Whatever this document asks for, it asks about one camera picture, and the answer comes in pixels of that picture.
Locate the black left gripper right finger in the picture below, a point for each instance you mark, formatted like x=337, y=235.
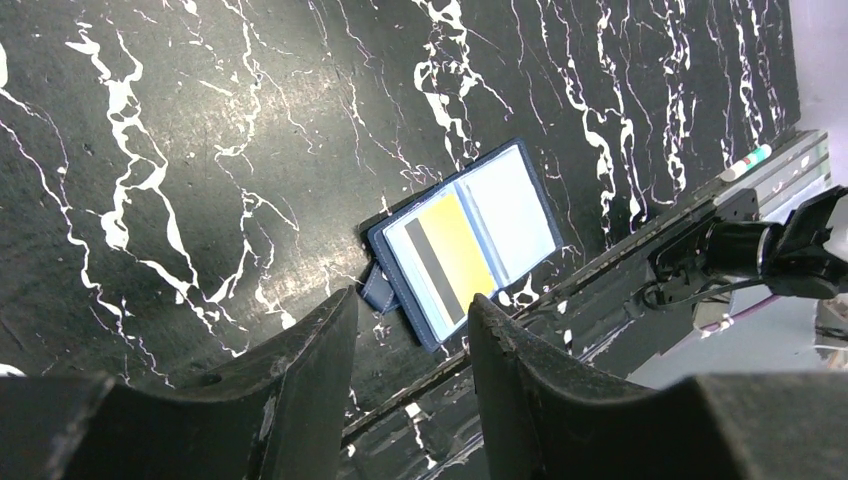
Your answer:
x=546, y=415

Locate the gold credit card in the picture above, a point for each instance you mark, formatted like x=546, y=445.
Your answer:
x=448, y=258

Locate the blue leather card holder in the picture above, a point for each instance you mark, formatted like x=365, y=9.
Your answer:
x=476, y=233

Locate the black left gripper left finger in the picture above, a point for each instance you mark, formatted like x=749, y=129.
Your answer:
x=275, y=412

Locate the green white marker pen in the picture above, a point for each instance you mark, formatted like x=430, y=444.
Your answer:
x=742, y=166

